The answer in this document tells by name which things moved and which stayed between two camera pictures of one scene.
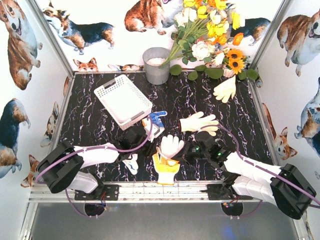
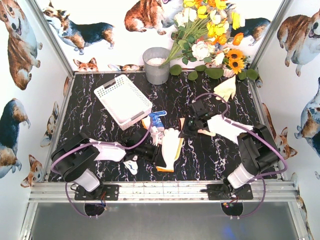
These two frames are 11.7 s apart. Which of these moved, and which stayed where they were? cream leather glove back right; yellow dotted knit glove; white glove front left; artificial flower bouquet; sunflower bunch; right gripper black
Moved: yellow dotted knit glove; right gripper black
Stayed: white glove front left; cream leather glove back right; artificial flower bouquet; sunflower bunch
